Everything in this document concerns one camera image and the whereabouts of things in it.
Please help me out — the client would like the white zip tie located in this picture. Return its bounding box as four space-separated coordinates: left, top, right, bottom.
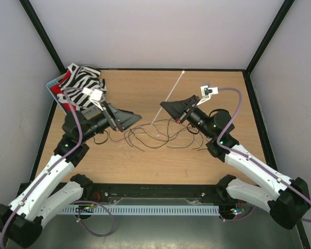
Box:
151 70 186 126

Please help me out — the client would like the light blue plastic basket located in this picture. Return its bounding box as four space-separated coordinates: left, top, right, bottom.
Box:
46 75 99 118

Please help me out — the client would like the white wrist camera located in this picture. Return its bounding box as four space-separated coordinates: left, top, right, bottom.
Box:
82 88 105 110
196 84 219 106

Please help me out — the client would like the red cloth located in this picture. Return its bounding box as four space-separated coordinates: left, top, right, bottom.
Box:
46 71 71 113

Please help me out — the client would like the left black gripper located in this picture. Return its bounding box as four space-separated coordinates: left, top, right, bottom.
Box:
80 100 141 142

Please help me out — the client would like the light blue slotted cable duct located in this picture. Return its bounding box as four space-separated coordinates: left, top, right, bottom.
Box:
59 205 219 216

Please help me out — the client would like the zebra striped cloth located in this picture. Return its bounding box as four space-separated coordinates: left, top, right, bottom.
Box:
61 63 107 110

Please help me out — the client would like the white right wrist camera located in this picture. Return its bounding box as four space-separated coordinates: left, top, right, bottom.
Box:
196 84 219 106

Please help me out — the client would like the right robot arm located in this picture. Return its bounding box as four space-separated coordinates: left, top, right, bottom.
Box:
160 95 310 229

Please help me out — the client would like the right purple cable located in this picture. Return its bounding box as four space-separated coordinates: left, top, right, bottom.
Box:
216 87 311 224

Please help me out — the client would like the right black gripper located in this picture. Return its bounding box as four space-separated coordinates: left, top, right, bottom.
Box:
160 95 214 139

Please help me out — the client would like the purple cable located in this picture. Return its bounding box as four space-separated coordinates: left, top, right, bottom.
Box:
0 87 116 249
216 87 311 224

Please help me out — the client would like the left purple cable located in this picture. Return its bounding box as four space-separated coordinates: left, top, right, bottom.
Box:
0 87 116 249

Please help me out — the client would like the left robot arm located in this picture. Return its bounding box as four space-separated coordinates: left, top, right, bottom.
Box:
0 103 142 248

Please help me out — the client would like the wire bundle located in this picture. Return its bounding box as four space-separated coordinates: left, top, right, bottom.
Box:
108 115 227 152

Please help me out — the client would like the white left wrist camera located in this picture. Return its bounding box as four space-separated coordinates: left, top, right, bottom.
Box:
82 88 105 110

